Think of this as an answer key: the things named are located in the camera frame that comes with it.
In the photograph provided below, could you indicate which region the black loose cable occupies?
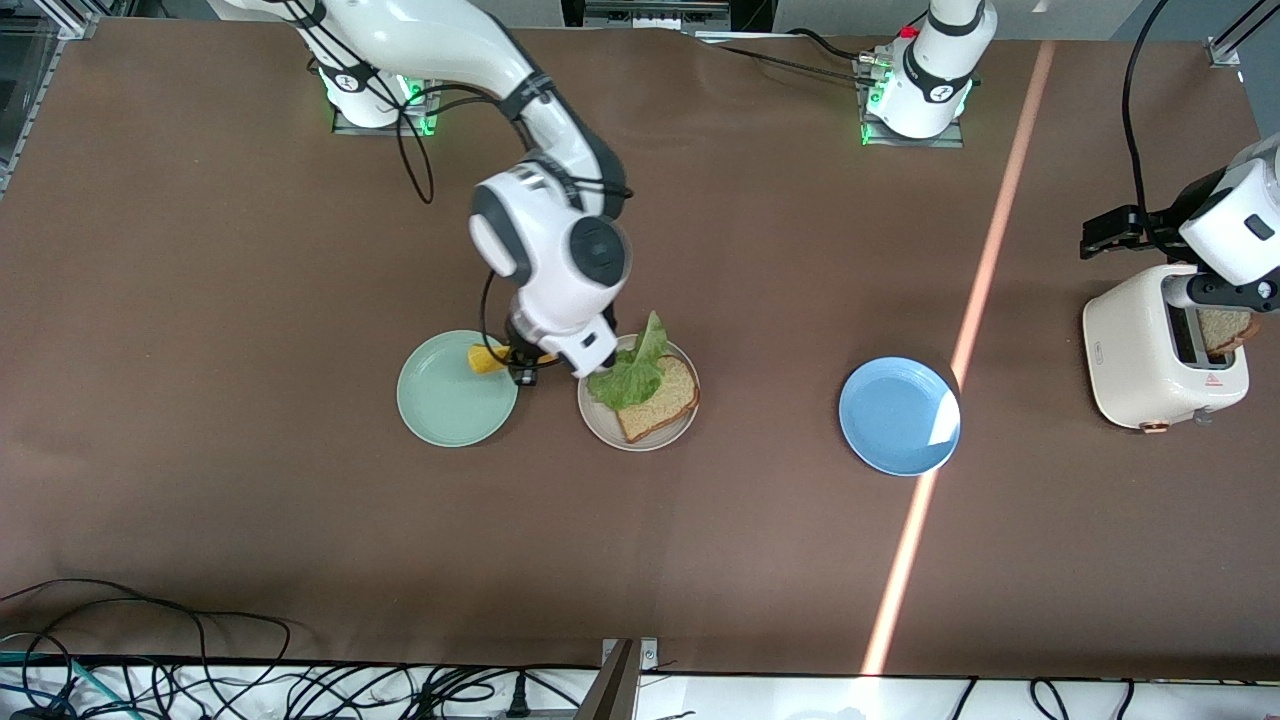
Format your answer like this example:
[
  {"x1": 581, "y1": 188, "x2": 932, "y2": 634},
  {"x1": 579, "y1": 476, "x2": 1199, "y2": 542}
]
[{"x1": 0, "y1": 578, "x2": 293, "y2": 691}]

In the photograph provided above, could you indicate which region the thin black base cable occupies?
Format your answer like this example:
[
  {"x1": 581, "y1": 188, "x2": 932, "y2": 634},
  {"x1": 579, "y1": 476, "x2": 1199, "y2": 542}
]
[{"x1": 700, "y1": 28, "x2": 881, "y2": 81}]

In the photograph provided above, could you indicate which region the brown tablecloth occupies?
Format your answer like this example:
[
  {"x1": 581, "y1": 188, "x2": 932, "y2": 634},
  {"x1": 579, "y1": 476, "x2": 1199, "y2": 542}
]
[{"x1": 0, "y1": 18, "x2": 1280, "y2": 681}]

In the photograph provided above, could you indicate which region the teal cable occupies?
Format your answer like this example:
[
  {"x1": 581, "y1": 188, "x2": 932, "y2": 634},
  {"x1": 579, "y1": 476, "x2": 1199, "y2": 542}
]
[{"x1": 0, "y1": 650, "x2": 101, "y2": 716}]

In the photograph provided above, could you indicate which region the white toaster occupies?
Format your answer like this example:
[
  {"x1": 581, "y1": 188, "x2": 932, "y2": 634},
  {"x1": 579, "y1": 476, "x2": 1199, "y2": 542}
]
[{"x1": 1082, "y1": 264, "x2": 1251, "y2": 437}]

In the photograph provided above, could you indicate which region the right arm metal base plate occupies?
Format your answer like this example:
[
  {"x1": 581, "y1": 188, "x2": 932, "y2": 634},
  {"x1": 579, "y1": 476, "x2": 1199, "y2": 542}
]
[{"x1": 332, "y1": 42, "x2": 443, "y2": 137}]

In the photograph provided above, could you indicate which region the blue plate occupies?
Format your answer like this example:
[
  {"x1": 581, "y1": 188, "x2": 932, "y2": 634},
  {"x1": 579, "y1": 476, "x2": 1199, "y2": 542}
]
[{"x1": 838, "y1": 357, "x2": 962, "y2": 477}]

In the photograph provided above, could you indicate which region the beige plate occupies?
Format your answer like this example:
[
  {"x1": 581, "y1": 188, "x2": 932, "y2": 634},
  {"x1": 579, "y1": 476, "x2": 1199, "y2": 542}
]
[{"x1": 577, "y1": 333, "x2": 701, "y2": 452}]

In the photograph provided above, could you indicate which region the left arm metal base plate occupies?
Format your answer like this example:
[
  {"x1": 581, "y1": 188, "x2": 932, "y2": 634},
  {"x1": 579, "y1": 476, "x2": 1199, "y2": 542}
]
[{"x1": 858, "y1": 55, "x2": 966, "y2": 149}]

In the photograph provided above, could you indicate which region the aluminium frame rail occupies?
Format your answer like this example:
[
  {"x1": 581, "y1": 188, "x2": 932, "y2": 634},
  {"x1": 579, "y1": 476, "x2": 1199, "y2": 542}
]
[
  {"x1": 0, "y1": 0, "x2": 101, "y2": 191},
  {"x1": 1205, "y1": 0, "x2": 1280, "y2": 71}
]

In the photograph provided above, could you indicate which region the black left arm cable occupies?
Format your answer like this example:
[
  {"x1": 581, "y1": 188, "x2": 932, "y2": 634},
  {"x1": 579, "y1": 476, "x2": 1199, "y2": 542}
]
[{"x1": 1120, "y1": 0, "x2": 1171, "y2": 236}]

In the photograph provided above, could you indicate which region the black box device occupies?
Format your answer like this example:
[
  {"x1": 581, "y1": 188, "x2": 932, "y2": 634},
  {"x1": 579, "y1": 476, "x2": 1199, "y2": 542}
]
[{"x1": 560, "y1": 0, "x2": 779, "y2": 33}]

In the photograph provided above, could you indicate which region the green lettuce leaf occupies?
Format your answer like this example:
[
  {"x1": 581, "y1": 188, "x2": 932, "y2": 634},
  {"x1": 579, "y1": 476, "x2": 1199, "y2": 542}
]
[{"x1": 588, "y1": 310, "x2": 673, "y2": 411}]

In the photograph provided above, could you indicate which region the yellow squeeze bottle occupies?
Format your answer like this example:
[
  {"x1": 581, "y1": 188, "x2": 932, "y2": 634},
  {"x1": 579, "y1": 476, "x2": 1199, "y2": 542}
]
[{"x1": 467, "y1": 343, "x2": 561, "y2": 377}]

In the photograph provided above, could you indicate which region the brown bread slice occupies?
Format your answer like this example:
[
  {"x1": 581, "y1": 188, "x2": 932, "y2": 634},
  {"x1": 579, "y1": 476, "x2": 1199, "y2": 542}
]
[
  {"x1": 615, "y1": 355, "x2": 700, "y2": 444},
  {"x1": 1200, "y1": 308, "x2": 1261, "y2": 354}
]

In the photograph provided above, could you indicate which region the aluminium frame post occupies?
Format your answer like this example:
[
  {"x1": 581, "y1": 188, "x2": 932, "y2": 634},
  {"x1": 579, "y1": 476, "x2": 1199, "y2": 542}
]
[{"x1": 580, "y1": 638, "x2": 661, "y2": 720}]

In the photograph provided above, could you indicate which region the green plate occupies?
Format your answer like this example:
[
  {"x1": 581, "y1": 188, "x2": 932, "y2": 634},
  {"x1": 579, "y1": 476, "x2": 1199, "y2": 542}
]
[{"x1": 396, "y1": 330, "x2": 520, "y2": 448}]

